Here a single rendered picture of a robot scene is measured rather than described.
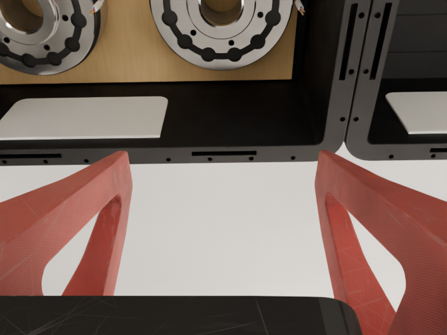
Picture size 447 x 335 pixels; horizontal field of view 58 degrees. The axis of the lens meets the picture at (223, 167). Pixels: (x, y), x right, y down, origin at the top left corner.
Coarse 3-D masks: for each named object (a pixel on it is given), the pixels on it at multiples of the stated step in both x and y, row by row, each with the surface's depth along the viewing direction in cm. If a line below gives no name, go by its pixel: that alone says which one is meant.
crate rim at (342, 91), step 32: (352, 0) 22; (352, 32) 23; (352, 64) 24; (352, 96) 25; (0, 160) 28; (32, 160) 28; (64, 160) 28; (96, 160) 28; (160, 160) 28; (192, 160) 28; (224, 160) 28; (256, 160) 28; (288, 160) 28
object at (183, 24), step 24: (168, 0) 29; (264, 0) 28; (288, 0) 28; (168, 24) 30; (192, 24) 29; (264, 24) 29; (192, 48) 31; (216, 48) 30; (240, 48) 30; (264, 48) 30
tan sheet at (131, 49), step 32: (32, 0) 31; (128, 0) 31; (224, 0) 31; (128, 32) 33; (288, 32) 33; (0, 64) 35; (96, 64) 35; (128, 64) 35; (160, 64) 35; (192, 64) 35; (256, 64) 34; (288, 64) 34
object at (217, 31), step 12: (192, 0) 28; (252, 0) 28; (192, 12) 28; (240, 12) 29; (252, 12) 28; (204, 24) 29; (216, 24) 29; (228, 24) 29; (240, 24) 29; (216, 36) 29; (228, 36) 29
